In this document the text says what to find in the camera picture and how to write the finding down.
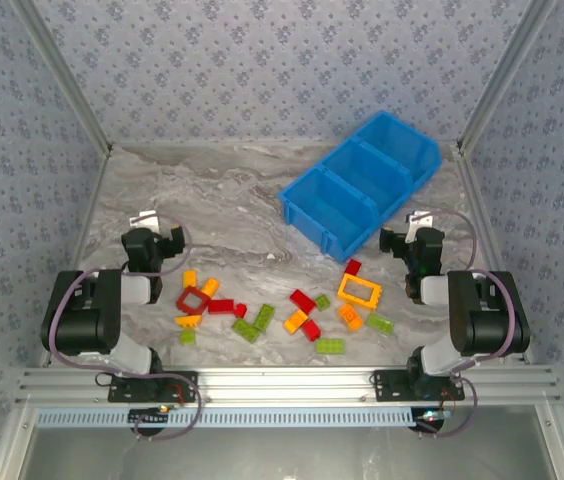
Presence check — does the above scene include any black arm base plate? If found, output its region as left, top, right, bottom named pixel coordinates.
left=371, top=368, right=466, bottom=404
left=107, top=370, right=199, bottom=404

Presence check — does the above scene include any aluminium frame leg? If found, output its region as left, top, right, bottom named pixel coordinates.
left=534, top=403, right=564, bottom=480
left=0, top=404, right=38, bottom=480

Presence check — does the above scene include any orange lego brick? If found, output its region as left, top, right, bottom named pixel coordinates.
left=337, top=303, right=365, bottom=331

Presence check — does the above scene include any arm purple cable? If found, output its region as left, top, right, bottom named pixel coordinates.
left=44, top=212, right=203, bottom=442
left=419, top=208, right=521, bottom=441

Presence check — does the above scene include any yellow lego window frame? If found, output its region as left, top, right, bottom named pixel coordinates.
left=336, top=273, right=383, bottom=312

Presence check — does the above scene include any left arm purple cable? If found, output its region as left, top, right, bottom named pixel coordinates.
left=44, top=212, right=203, bottom=442

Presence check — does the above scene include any red lego window frame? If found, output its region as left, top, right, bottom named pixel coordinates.
left=175, top=285, right=212, bottom=316

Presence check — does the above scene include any aluminium cross rail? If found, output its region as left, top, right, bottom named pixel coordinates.
left=14, top=364, right=562, bottom=406

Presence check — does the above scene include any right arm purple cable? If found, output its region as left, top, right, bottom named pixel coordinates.
left=419, top=208, right=521, bottom=441

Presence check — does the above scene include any long green lego brick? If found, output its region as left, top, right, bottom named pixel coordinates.
left=252, top=303, right=277, bottom=332

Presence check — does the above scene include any slotted grey cable duct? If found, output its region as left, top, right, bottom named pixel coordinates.
left=35, top=405, right=417, bottom=429

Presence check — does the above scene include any aluminium corner post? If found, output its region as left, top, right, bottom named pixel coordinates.
left=455, top=0, right=561, bottom=154
left=9, top=0, right=114, bottom=154

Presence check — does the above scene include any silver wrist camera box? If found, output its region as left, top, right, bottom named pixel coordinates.
left=405, top=211, right=434, bottom=236
left=129, top=209, right=159, bottom=229

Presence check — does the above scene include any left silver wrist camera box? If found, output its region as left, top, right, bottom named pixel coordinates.
left=129, top=209, right=159, bottom=229

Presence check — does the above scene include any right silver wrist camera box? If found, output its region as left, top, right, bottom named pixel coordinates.
left=405, top=211, right=434, bottom=236

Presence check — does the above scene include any small lit circuit board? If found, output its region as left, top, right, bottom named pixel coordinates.
left=128, top=405, right=172, bottom=430
left=410, top=407, right=449, bottom=434

